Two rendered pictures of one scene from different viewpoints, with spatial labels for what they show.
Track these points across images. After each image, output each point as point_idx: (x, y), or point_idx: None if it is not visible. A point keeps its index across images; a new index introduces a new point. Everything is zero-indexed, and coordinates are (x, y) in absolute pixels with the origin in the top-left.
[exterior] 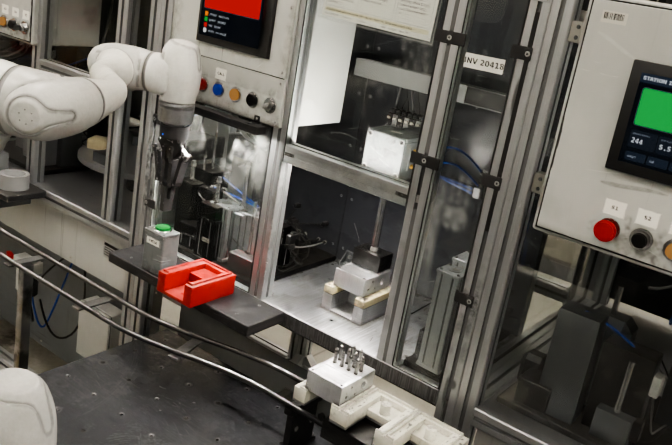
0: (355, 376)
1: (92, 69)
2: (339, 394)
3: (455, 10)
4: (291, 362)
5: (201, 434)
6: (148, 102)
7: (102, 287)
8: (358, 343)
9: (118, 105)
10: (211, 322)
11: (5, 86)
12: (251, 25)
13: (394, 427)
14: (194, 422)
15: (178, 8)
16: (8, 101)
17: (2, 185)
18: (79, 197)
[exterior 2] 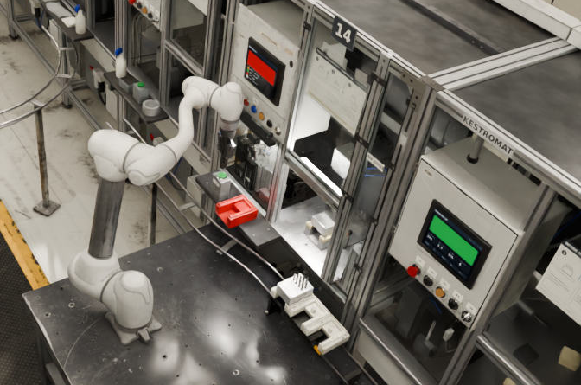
0: (300, 291)
1: (179, 109)
2: (289, 300)
3: (365, 128)
4: None
5: (228, 294)
6: None
7: (191, 195)
8: (314, 264)
9: (186, 150)
10: None
11: (127, 159)
12: (269, 86)
13: (313, 323)
14: (226, 286)
15: (235, 54)
16: (128, 170)
17: (144, 112)
18: None
